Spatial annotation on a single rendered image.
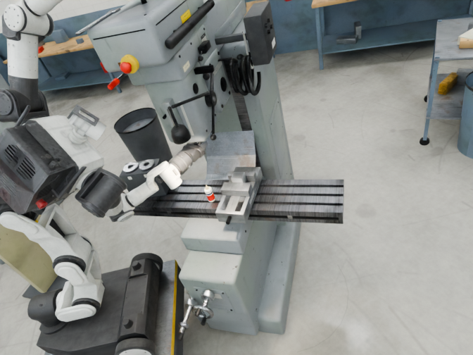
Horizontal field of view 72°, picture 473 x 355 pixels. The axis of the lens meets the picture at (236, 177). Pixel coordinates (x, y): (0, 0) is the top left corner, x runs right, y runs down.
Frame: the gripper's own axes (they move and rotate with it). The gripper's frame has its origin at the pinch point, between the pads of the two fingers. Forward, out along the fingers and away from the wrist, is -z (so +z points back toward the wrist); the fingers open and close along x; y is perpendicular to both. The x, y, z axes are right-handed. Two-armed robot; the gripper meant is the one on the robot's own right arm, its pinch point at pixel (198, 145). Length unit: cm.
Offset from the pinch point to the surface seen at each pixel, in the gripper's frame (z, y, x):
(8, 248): 78, 69, 155
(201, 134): 5.6, -11.8, -10.8
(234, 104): -37.8, -0.5, 3.5
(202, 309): 51, 59, -19
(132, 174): 18.0, 15.0, 41.1
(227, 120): -35.7, 9.7, 10.1
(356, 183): -123, 123, -36
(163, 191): 12.0, 29.9, 29.8
